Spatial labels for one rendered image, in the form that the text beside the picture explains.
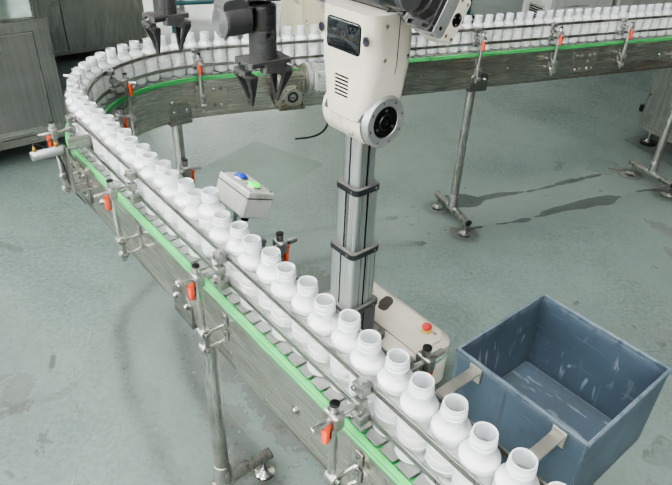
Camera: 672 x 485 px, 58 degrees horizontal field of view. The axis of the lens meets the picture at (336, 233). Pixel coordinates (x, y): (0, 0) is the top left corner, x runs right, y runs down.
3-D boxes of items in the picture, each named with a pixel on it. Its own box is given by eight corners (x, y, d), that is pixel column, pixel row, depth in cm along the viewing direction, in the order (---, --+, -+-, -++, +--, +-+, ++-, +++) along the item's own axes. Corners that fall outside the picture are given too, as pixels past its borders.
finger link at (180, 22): (157, 49, 160) (153, 13, 155) (181, 46, 164) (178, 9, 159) (169, 56, 156) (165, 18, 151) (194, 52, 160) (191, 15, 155)
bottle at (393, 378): (367, 433, 102) (374, 363, 93) (378, 408, 107) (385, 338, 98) (401, 445, 100) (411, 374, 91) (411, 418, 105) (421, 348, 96)
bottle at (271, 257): (293, 314, 127) (292, 249, 118) (275, 329, 123) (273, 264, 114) (270, 303, 130) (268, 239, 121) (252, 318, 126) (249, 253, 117)
